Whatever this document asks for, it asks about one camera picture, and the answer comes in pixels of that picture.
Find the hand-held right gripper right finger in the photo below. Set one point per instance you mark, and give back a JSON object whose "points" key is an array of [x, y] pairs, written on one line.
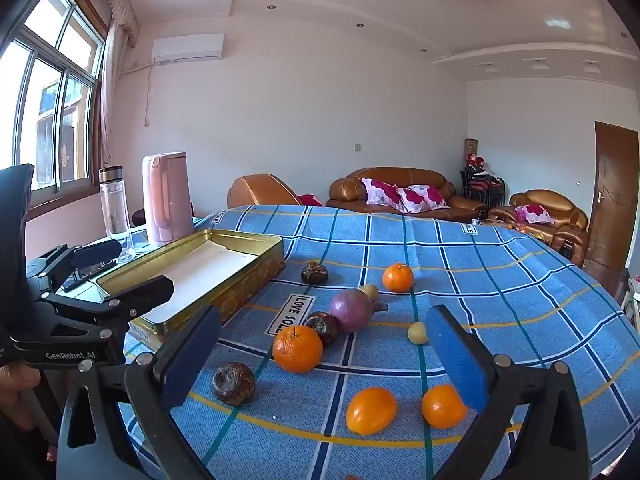
{"points": [[460, 355]]}

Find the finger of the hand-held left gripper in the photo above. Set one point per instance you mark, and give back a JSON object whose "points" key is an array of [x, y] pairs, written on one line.
{"points": [[95, 255], [145, 292]]}

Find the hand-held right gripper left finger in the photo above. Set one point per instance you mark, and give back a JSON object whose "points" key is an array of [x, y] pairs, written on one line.
{"points": [[192, 355]]}

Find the orange mandarin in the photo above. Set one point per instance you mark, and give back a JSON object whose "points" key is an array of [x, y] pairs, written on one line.
{"points": [[442, 406], [297, 348], [398, 277], [372, 410]]}

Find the gold rectangular tin box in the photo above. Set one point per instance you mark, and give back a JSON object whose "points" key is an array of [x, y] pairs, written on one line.
{"points": [[240, 285]]}

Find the person's left hand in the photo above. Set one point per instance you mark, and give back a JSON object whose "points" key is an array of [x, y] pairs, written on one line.
{"points": [[15, 382]]}

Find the clear glass water bottle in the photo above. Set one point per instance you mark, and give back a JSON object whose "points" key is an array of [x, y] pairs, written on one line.
{"points": [[114, 210]]}

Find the dark round stool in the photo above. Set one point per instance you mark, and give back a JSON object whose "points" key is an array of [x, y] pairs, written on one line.
{"points": [[138, 219]]}

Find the blue checked tablecloth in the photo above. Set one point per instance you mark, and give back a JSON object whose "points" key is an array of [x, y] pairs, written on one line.
{"points": [[450, 260]]}

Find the pink electric kettle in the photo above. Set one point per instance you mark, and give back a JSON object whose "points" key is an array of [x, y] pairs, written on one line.
{"points": [[170, 195]]}

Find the cluttered coffee table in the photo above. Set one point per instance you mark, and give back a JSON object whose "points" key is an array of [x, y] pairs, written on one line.
{"points": [[500, 225]]}

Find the brown leather armchair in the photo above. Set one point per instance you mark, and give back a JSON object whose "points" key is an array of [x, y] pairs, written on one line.
{"points": [[565, 220], [260, 190]]}

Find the pink floral pillow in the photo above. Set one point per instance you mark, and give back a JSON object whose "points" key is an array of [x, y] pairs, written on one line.
{"points": [[380, 192], [420, 197], [535, 213]]}

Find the pink curtain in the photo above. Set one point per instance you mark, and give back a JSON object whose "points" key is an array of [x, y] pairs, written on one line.
{"points": [[112, 85]]}

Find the stacked dark chairs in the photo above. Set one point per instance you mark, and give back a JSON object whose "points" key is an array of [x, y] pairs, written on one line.
{"points": [[480, 182]]}

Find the red pillow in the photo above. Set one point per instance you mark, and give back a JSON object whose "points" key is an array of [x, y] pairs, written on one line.
{"points": [[310, 199]]}

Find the brown leather three-seat sofa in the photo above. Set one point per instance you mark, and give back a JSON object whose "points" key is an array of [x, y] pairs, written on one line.
{"points": [[350, 195]]}

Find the tall patterned ornament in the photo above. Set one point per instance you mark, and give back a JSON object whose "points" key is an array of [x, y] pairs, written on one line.
{"points": [[471, 147]]}

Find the brown wooden door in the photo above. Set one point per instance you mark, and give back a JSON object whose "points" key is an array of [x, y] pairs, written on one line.
{"points": [[610, 200]]}

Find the window with metal frame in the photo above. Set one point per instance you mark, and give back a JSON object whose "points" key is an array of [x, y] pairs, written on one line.
{"points": [[50, 90]]}

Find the white wall air conditioner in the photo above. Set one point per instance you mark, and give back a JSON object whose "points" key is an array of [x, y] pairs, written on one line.
{"points": [[187, 47]]}

